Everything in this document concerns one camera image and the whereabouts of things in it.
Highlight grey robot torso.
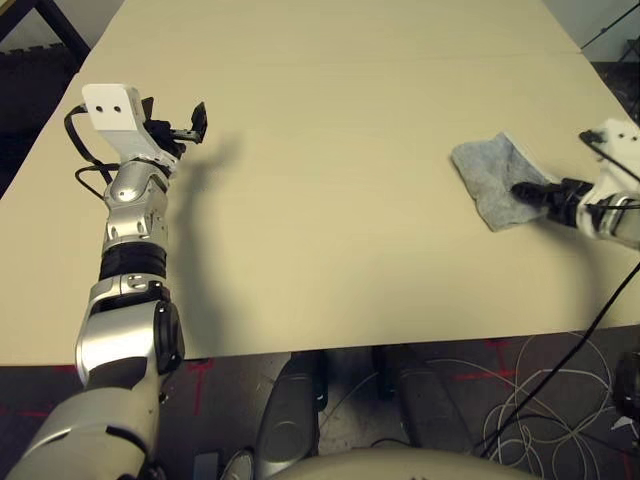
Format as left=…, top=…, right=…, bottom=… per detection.
left=283, top=446, right=544, bottom=480

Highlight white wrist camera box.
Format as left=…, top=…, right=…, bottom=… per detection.
left=81, top=83, right=182, bottom=170
left=574, top=117, right=640, bottom=240

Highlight black tripod stand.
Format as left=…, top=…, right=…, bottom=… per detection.
left=578, top=4, right=640, bottom=52

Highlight black floor cable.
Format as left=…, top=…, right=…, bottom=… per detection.
left=473, top=259, right=640, bottom=454

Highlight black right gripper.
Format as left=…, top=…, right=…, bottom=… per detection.
left=508, top=178, right=594, bottom=227

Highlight grey left robot leg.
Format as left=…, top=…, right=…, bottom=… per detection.
left=254, top=356, right=322, bottom=477

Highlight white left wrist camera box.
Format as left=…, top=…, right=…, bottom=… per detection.
left=81, top=83, right=182, bottom=170

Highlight grey rag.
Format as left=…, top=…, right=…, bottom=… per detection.
left=450, top=130, right=560, bottom=234

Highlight white floor cable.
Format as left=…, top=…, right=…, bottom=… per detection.
left=481, top=331, right=627, bottom=462

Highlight red tape floor cross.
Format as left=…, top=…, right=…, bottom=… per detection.
left=186, top=358, right=217, bottom=417

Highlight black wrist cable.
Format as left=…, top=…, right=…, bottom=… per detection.
left=63, top=101, right=122, bottom=202
left=578, top=129, right=640, bottom=212

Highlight black table leg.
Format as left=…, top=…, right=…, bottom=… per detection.
left=372, top=344, right=397, bottom=402

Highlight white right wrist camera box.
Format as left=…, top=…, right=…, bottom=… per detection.
left=574, top=117, right=640, bottom=240

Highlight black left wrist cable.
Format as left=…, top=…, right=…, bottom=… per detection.
left=63, top=101, right=122, bottom=202

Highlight black foam floor mats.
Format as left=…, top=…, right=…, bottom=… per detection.
left=0, top=44, right=82, bottom=197

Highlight black-framed wooden side table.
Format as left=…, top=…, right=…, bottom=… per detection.
left=0, top=0, right=92, bottom=67

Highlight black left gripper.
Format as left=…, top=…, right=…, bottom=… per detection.
left=140, top=96, right=209, bottom=158

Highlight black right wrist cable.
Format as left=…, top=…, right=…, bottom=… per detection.
left=578, top=129, right=640, bottom=212

